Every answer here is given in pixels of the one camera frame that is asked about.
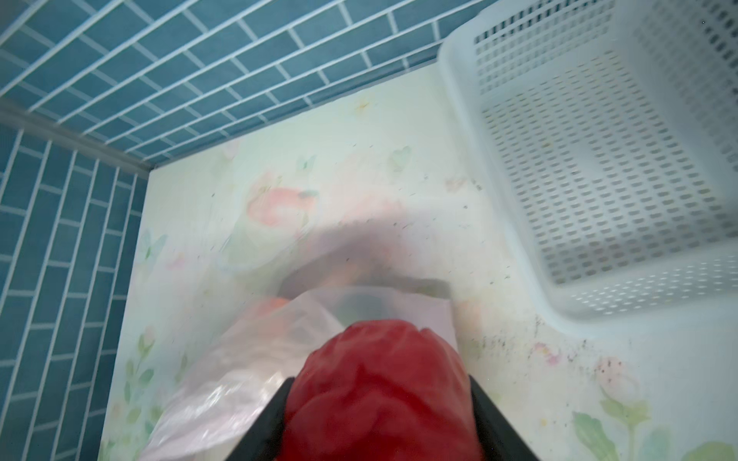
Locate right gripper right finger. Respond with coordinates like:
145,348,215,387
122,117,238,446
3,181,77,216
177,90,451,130
469,376,539,461

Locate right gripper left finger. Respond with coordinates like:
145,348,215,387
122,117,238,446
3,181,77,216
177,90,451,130
226,378,295,461

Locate pink plastic fruit bag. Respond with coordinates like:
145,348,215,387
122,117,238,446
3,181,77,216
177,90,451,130
139,286,457,460

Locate red strawberry toy fruit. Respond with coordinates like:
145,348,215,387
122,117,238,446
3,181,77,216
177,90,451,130
278,320,484,460

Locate white plastic mesh basket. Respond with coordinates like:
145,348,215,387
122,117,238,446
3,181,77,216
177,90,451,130
438,1,737,330

